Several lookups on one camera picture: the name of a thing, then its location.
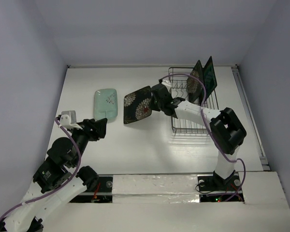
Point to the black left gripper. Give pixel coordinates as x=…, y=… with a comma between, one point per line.
x=97, y=127

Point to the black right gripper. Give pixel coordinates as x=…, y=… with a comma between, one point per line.
x=156, y=97

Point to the black floral square plate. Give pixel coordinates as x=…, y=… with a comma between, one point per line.
x=137, y=105

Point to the light green rectangular plate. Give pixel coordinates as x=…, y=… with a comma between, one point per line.
x=105, y=104

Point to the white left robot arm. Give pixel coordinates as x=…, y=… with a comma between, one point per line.
x=59, y=178

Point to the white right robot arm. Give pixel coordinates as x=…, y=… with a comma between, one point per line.
x=224, y=128

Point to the dark green patterned plate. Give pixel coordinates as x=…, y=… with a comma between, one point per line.
x=209, y=80

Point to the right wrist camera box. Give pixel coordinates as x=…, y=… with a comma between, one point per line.
x=165, y=82

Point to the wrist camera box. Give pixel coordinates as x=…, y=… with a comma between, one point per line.
x=68, y=119
x=165, y=82

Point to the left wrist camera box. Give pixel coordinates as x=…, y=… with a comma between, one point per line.
x=68, y=119

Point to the right side metal rail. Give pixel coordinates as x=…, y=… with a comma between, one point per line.
x=238, y=80

